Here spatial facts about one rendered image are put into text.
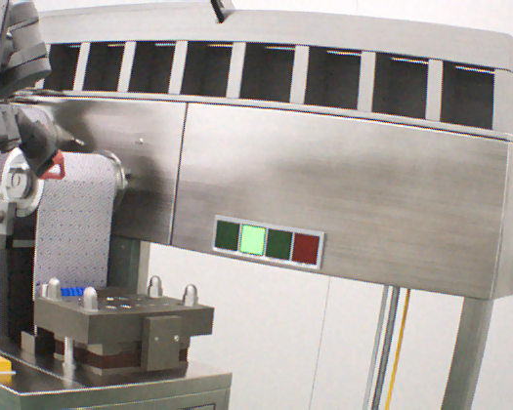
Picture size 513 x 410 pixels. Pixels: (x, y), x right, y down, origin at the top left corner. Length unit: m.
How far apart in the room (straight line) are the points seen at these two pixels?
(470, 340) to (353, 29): 0.67
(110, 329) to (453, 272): 0.65
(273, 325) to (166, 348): 2.83
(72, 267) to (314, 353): 2.75
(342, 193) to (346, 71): 0.26
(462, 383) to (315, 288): 2.74
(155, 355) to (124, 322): 0.11
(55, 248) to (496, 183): 0.89
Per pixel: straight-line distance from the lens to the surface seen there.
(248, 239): 2.16
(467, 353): 2.12
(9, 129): 1.85
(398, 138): 2.01
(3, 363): 1.90
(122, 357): 2.07
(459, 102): 2.04
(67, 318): 2.00
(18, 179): 2.12
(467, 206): 1.94
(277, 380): 4.94
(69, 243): 2.18
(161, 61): 2.44
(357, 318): 4.71
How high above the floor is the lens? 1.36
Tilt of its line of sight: 3 degrees down
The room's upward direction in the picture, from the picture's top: 7 degrees clockwise
